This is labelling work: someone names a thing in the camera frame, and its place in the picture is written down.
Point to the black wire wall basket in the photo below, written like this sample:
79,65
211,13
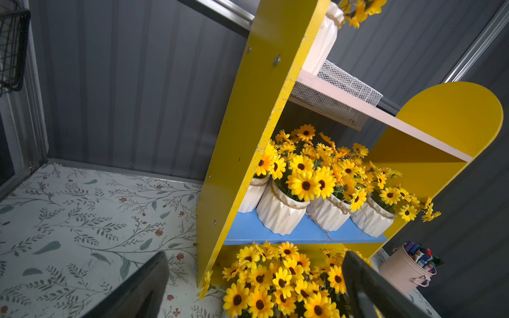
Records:
15,21

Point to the white mesh desk tray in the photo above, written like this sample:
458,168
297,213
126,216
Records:
338,95

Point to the yellow wooden shelf unit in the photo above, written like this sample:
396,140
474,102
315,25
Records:
434,137

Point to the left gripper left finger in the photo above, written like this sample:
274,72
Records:
139,296

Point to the floral patterned table mat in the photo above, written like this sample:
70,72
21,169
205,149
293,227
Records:
70,236

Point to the pink bucket with pens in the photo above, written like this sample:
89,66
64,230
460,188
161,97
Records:
410,266

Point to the shelf sunflower pot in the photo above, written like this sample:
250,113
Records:
296,181
338,13
342,181
264,281
327,287
376,203
260,179

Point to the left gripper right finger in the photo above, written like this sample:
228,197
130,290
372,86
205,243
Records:
369,292

